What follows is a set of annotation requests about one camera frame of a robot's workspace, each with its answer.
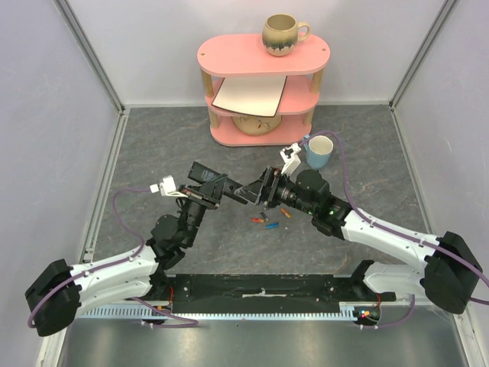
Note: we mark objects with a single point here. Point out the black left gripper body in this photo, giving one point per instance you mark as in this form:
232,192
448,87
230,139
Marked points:
201,196

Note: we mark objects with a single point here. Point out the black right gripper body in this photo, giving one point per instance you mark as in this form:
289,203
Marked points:
270,188

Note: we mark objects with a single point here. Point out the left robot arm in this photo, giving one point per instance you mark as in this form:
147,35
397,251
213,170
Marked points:
64,292

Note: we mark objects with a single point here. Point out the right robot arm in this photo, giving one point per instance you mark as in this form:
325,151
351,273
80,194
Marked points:
443,268

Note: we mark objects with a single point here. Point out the beige bird-painted bowl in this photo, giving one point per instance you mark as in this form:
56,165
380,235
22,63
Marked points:
256,125

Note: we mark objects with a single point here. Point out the light blue mug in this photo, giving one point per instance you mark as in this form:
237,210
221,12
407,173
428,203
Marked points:
318,150

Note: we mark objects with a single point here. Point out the white square plate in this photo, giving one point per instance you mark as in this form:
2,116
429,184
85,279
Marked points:
251,95

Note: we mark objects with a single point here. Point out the pink three-tier shelf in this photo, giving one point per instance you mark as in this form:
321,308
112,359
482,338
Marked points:
236,55

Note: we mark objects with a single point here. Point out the beige ceramic mug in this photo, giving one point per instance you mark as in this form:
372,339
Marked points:
282,32

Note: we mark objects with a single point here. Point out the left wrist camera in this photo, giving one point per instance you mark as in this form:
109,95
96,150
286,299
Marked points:
166,187

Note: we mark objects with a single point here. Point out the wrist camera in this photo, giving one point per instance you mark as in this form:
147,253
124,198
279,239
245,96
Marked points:
166,187
291,159

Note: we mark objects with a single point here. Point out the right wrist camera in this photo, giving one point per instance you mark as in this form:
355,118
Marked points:
291,159

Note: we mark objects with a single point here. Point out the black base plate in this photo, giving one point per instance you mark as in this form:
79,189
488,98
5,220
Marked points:
262,293

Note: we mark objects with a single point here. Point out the white cable duct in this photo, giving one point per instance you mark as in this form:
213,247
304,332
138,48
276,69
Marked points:
136,311

